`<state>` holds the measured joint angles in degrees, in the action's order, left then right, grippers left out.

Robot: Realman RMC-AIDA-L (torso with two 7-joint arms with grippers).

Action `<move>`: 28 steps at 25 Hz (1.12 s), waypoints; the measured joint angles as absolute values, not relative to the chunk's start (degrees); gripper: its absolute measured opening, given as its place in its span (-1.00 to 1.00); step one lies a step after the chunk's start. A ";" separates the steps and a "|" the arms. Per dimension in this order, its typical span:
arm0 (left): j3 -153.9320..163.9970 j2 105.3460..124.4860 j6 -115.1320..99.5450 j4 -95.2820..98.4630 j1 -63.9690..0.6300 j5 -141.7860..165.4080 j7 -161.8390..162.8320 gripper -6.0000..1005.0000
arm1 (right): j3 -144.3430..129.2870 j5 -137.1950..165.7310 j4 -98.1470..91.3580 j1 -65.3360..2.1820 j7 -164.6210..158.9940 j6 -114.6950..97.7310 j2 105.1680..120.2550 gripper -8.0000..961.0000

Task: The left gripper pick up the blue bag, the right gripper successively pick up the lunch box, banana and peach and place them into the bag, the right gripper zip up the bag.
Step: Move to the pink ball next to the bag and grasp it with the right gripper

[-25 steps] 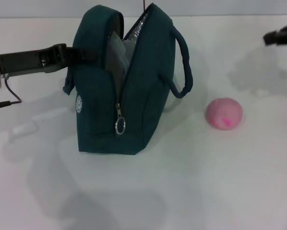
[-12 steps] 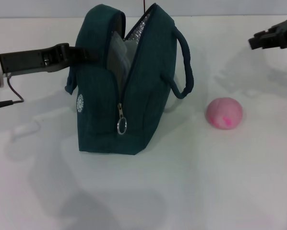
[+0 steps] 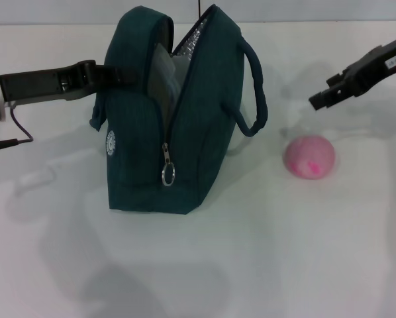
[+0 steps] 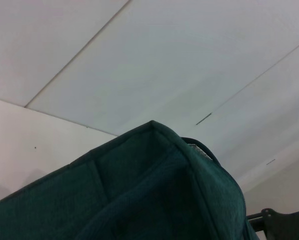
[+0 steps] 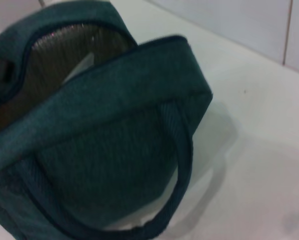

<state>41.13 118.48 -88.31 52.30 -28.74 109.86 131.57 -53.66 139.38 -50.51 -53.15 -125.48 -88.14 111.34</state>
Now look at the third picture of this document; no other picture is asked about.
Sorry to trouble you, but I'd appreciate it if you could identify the pink toy peach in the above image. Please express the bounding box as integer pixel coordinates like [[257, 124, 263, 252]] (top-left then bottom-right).
[[284, 134, 336, 180]]

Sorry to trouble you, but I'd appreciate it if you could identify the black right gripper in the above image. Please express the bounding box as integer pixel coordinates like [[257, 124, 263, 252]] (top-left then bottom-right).
[[308, 31, 396, 111]]

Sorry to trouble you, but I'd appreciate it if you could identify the dark teal zipper bag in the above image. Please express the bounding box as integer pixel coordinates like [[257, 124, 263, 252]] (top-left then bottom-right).
[[89, 3, 270, 216]]

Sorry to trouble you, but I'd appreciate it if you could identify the clear blue-rimmed food container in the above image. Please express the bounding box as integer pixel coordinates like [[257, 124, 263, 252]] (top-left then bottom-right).
[[148, 42, 186, 117]]

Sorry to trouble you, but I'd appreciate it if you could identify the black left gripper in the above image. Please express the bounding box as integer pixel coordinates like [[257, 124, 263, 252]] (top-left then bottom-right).
[[0, 59, 140, 103]]

